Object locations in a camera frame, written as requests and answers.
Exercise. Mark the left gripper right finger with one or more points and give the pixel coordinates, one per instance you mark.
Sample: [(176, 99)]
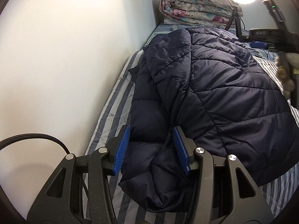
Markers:
[(224, 191)]

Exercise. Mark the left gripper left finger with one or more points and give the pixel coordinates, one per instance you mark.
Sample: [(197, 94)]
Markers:
[(78, 191)]

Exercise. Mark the navy puffer jacket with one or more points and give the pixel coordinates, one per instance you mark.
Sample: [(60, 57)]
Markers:
[(207, 82)]

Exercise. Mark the gloved right hand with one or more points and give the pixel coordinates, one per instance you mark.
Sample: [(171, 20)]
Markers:
[(283, 61)]

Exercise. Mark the striped blue white mattress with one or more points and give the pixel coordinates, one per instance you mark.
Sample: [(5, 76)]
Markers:
[(116, 113)]

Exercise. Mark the floral folded quilt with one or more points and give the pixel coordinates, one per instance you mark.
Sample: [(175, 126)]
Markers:
[(214, 13)]

